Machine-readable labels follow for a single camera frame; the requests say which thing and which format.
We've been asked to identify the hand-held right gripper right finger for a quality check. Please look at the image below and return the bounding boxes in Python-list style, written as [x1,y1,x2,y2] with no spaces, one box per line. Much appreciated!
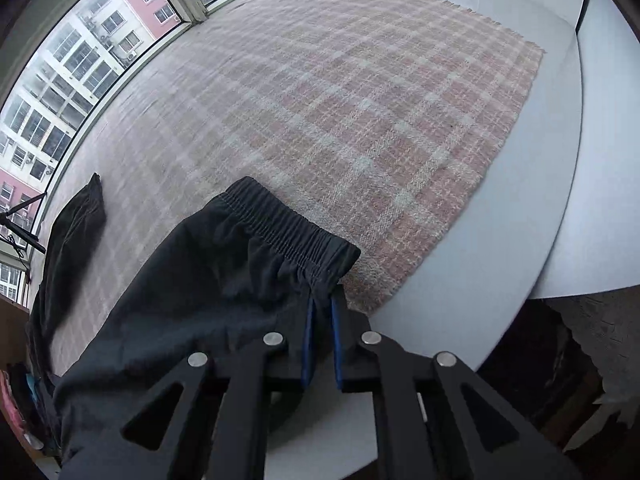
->
[329,290,587,480]

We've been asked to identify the apartment buildings outside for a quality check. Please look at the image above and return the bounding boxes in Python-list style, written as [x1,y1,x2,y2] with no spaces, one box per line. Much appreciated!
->
[0,0,281,306]

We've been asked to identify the white window frame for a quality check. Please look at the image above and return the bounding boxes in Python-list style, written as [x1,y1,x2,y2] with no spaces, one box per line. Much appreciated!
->
[0,0,488,306]

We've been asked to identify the pink cloth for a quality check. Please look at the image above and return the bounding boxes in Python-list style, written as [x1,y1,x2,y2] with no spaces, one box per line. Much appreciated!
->
[0,370,31,443]

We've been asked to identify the black tripod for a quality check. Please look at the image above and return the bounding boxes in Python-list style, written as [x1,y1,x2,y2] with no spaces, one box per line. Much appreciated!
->
[0,191,47,271]

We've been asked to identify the pink plaid blanket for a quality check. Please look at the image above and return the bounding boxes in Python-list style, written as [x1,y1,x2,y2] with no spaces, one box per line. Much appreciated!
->
[30,0,546,377]

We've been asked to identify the dark grey pants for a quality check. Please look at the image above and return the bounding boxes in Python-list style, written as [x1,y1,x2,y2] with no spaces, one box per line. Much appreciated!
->
[25,172,362,480]

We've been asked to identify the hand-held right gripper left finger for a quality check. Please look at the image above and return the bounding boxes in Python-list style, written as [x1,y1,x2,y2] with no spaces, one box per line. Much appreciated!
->
[61,299,317,480]

